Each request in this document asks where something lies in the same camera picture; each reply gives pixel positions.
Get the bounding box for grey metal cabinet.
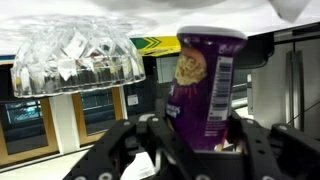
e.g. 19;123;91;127
251;23;320;134

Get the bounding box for black office chair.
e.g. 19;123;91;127
233;32;275;70

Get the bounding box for purple container with red lid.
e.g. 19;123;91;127
164;25;248;153

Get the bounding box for large cut glass bowl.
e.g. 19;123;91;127
9;21;147;99

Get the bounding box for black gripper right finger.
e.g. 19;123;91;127
228;112;320;180

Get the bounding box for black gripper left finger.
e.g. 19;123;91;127
63;116;201;180

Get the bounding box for green yellow crayon box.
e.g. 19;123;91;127
129;35;182;57

